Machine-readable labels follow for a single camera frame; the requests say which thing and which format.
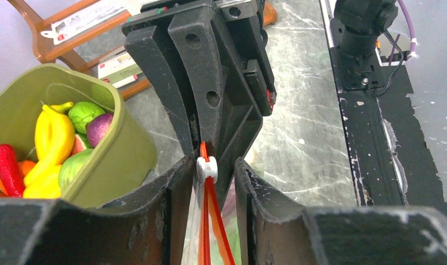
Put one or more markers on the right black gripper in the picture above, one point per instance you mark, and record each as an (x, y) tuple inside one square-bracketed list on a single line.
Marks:
[(226, 84)]

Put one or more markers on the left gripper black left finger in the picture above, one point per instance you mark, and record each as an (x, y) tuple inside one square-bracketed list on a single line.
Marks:
[(146, 226)]

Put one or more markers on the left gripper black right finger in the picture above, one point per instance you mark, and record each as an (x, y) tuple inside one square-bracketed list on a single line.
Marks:
[(274, 229)]

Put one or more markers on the clear zip top bag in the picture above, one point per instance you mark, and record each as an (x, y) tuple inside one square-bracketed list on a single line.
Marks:
[(212, 232)]

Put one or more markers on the small white packaged item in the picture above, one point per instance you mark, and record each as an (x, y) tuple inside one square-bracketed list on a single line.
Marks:
[(119, 70)]

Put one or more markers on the green plastic bin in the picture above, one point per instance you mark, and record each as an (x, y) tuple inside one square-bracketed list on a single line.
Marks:
[(121, 161)]

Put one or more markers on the green round cabbage toy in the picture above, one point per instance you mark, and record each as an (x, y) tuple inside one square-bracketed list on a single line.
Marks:
[(71, 167)]

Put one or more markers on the purple onion toy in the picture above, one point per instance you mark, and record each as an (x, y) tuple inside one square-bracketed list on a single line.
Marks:
[(98, 128)]

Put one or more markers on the white packaged card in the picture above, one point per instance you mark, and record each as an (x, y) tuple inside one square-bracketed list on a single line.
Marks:
[(82, 20)]

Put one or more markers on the smooth green apple toy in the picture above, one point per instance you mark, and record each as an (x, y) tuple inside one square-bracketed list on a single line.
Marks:
[(83, 113)]

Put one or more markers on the yellow banana toy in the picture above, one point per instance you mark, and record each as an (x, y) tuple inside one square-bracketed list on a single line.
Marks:
[(42, 181)]

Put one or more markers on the orange wooden rack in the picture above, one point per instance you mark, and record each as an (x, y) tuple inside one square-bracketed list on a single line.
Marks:
[(45, 51)]

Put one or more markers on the small red chili toy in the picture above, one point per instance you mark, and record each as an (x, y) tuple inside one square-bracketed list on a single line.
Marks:
[(10, 175)]

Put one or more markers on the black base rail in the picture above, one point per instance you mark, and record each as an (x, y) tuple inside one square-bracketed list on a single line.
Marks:
[(395, 118)]

